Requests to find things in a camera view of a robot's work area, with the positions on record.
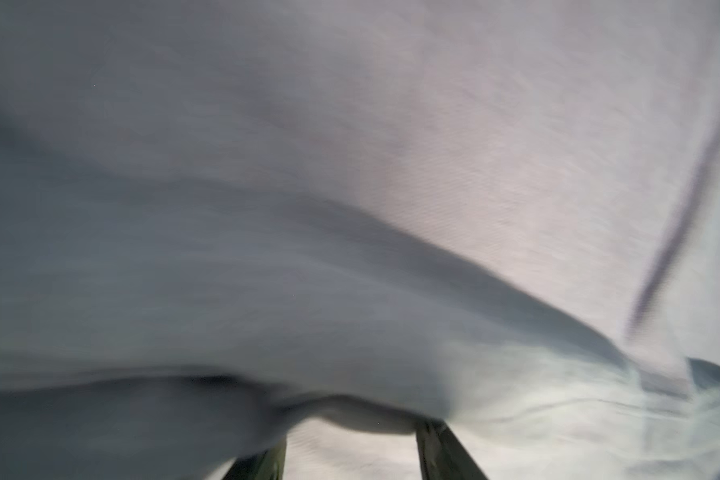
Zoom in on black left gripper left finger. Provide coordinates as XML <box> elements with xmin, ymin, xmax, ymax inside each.
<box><xmin>222</xmin><ymin>440</ymin><xmax>287</xmax><ymax>480</ymax></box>

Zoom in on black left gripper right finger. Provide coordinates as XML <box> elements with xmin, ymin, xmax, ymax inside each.
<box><xmin>416</xmin><ymin>420</ymin><xmax>488</xmax><ymax>480</ymax></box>

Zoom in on purple trousers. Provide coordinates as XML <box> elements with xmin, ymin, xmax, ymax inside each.
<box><xmin>0</xmin><ymin>1</ymin><xmax>720</xmax><ymax>479</ymax></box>

